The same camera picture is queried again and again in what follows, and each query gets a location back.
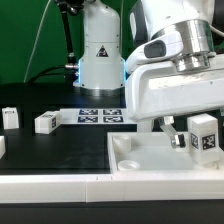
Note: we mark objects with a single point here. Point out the white front fence rail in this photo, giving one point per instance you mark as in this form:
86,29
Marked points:
108,188

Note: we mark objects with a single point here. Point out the white left fence piece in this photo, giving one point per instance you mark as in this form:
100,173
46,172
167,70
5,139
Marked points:
2,146

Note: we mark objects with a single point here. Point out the white base tag plate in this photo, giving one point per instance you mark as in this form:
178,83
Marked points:
97,116

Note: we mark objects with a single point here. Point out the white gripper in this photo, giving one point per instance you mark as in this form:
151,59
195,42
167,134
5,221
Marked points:
155,88

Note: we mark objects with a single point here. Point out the white square tabletop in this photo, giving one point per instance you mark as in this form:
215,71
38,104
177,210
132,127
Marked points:
145,152

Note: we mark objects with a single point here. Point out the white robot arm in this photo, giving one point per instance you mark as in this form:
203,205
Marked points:
102,70

